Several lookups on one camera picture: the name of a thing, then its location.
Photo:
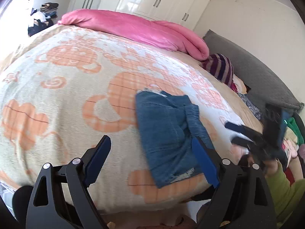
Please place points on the pile of clothes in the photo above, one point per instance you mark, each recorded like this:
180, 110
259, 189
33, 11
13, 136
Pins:
42, 18

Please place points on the blue denim lace-trimmed pants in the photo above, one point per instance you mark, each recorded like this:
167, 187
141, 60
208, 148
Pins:
167, 125

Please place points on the green sleeved right forearm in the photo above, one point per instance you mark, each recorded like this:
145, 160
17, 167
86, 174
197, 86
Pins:
285, 196

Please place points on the cream orange patterned blanket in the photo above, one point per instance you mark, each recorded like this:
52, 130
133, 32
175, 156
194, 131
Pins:
67, 86

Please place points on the cream pillow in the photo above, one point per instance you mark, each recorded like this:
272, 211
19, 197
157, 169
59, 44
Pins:
240, 86

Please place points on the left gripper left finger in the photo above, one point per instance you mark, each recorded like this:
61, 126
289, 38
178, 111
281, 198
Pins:
47, 207

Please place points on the purple striped garment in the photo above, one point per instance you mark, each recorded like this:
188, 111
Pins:
221, 68

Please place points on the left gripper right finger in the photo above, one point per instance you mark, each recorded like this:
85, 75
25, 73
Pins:
240, 197

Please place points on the pink quilt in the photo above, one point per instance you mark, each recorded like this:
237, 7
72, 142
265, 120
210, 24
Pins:
162, 34

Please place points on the person right hand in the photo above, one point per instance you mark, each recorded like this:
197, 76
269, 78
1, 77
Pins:
271, 166

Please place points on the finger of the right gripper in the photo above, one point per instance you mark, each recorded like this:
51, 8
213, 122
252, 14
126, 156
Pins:
245, 143
246, 131

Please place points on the grey quilted headboard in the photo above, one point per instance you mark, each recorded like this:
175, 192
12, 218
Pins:
265, 86

